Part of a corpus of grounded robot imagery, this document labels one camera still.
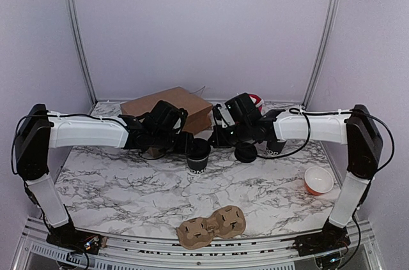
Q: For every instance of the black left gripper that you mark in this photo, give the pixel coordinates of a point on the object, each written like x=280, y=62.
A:
x=185, y=146

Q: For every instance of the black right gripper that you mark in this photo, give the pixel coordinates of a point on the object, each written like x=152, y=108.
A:
x=218, y=142

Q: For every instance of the black paper coffee cup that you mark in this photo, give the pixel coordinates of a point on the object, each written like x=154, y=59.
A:
x=197, y=166

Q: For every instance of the black plastic cup lid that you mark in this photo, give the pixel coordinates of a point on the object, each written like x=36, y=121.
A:
x=200, y=149

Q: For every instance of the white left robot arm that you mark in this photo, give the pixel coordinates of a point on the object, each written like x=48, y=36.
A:
x=41, y=130

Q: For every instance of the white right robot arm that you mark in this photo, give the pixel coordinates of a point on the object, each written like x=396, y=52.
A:
x=355, y=128

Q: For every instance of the red cylindrical canister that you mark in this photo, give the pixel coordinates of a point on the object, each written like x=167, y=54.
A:
x=257, y=101

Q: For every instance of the black plastic cup lids stack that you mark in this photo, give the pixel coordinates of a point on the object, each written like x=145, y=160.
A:
x=245, y=152

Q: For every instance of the black stacked paper cup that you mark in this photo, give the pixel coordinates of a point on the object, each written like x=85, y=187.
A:
x=275, y=147

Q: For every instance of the brown paper bag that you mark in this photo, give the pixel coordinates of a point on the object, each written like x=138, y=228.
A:
x=198, y=109

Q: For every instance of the orange white bowl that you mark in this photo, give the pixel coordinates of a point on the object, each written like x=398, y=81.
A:
x=318, y=181

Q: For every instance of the brown cardboard cup carrier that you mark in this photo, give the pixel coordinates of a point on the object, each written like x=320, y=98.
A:
x=225, y=223

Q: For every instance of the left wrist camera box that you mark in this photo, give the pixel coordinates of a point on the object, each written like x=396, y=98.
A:
x=165, y=117

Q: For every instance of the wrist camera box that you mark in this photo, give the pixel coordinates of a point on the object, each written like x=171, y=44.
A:
x=165, y=117
x=238, y=110

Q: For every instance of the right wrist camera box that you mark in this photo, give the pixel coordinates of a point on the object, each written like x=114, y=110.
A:
x=238, y=110

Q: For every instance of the aluminium frame post right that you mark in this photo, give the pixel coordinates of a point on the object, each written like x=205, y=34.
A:
x=328, y=26

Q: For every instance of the aluminium frame post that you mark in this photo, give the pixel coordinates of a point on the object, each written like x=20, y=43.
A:
x=328, y=26
x=78, y=43

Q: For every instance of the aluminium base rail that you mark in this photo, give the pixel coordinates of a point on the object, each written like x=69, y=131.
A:
x=131, y=252

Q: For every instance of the aluminium frame post left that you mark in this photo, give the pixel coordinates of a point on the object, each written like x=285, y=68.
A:
x=78, y=43

